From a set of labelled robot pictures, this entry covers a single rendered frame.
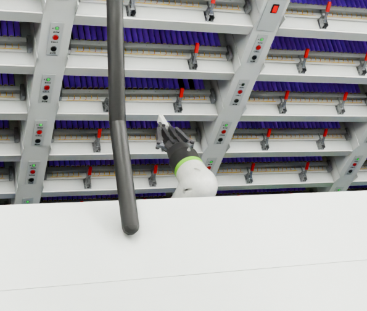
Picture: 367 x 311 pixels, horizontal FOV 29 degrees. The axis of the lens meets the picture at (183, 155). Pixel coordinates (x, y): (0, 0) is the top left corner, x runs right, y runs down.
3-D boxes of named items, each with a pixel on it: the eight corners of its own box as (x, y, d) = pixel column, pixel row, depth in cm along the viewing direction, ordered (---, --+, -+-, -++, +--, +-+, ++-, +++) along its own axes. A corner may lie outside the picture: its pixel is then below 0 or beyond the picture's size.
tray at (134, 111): (214, 121, 263) (223, 108, 255) (53, 120, 240) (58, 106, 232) (203, 76, 271) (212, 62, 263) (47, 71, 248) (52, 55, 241)
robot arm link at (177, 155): (206, 153, 206) (178, 153, 203) (198, 185, 212) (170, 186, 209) (200, 142, 211) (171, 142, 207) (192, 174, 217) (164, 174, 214)
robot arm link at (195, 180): (230, 186, 197) (199, 177, 192) (208, 220, 202) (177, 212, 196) (213, 158, 208) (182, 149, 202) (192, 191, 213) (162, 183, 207)
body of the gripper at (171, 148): (167, 168, 212) (158, 152, 219) (193, 168, 215) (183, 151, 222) (172, 148, 208) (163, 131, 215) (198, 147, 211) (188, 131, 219)
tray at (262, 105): (367, 121, 289) (387, 104, 278) (236, 121, 266) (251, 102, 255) (353, 80, 298) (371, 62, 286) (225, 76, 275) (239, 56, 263)
